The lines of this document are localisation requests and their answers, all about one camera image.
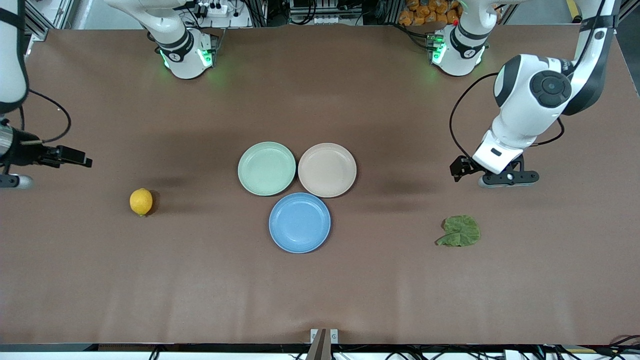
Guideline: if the beige round plate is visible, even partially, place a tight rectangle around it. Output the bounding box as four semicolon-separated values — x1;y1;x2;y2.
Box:
298;142;358;198

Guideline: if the aluminium frame profile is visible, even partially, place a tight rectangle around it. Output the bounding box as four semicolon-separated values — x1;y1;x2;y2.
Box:
600;0;640;36
22;0;76;42

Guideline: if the green round plate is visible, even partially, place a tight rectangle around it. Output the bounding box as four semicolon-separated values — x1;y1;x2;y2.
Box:
237;141;297;197

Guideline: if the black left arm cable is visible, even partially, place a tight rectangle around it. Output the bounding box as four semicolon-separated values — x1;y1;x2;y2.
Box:
448;72;501;161

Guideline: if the green lettuce leaf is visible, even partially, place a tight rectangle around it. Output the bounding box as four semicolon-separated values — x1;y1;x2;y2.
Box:
435;215;481;248

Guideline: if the metal table edge bracket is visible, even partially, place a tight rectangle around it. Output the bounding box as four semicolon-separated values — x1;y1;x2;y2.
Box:
310;328;339;360

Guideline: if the white power strip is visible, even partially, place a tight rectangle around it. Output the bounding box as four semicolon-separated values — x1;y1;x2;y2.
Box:
194;1;229;16

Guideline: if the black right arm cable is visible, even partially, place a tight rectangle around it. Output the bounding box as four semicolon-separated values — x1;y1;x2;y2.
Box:
19;88;72;146

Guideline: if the yellow lemon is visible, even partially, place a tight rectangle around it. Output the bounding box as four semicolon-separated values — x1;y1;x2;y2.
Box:
129;187;154;217

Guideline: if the blue round plate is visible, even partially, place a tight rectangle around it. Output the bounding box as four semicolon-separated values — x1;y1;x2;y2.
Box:
268;192;332;254

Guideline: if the black cable bundle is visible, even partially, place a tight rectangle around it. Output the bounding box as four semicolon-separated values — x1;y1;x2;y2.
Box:
605;334;640;359

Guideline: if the bag of oranges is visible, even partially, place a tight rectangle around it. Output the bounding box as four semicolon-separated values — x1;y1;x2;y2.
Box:
398;0;462;27

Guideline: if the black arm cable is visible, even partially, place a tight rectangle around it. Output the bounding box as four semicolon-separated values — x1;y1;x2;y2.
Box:
448;72;501;161
19;88;72;146

